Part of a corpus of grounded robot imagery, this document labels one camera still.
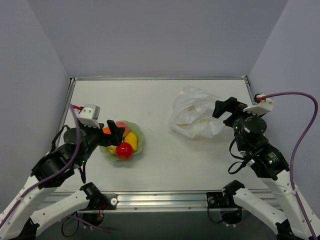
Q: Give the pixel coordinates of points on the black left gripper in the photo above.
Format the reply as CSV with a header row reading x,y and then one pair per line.
x,y
100,135

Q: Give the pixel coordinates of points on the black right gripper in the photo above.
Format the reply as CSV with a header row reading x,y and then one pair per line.
x,y
233,116

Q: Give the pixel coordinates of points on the orange fake fruit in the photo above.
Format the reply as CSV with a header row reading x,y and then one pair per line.
x,y
106,130

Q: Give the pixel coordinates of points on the peach coloured fake peach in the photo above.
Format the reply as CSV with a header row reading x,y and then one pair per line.
x,y
122,124

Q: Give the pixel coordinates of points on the yellow fake banana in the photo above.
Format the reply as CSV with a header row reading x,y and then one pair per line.
x,y
132,139

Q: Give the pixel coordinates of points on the red fake apple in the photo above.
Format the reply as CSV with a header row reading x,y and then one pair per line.
x,y
124,151

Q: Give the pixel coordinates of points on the white plastic bag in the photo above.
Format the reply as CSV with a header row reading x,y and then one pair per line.
x,y
192,113

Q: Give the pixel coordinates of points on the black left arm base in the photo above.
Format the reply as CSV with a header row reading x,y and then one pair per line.
x,y
97,202

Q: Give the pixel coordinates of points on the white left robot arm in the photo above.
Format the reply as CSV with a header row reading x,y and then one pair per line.
x,y
22,219

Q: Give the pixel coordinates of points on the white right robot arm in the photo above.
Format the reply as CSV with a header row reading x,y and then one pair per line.
x,y
295,220

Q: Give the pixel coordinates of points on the green wavy glass bowl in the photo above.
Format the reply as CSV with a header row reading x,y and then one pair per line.
x,y
140,142

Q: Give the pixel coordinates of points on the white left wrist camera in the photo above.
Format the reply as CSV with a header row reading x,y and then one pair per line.
x,y
89,115

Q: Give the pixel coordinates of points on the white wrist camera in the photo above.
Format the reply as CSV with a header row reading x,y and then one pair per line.
x,y
262,106
89,115

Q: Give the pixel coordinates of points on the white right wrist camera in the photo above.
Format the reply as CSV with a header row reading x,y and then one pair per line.
x,y
262,106

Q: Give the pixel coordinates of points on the aluminium front frame rail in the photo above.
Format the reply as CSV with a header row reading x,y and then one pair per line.
x,y
159,201

